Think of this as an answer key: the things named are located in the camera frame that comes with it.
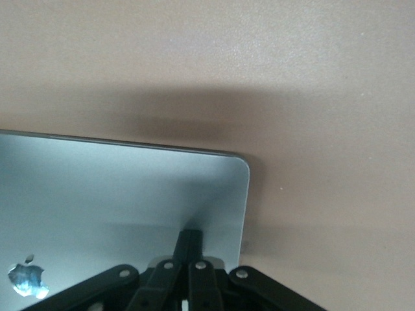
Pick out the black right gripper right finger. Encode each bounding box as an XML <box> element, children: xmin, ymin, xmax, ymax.
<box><xmin>187</xmin><ymin>229</ymin><xmax>326</xmax><ymax>311</ymax></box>

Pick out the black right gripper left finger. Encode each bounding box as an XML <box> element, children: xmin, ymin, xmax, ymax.
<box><xmin>22</xmin><ymin>229</ymin><xmax>193</xmax><ymax>311</ymax></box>

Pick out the grey laptop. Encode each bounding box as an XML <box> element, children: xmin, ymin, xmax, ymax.
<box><xmin>0</xmin><ymin>129</ymin><xmax>252</xmax><ymax>311</ymax></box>

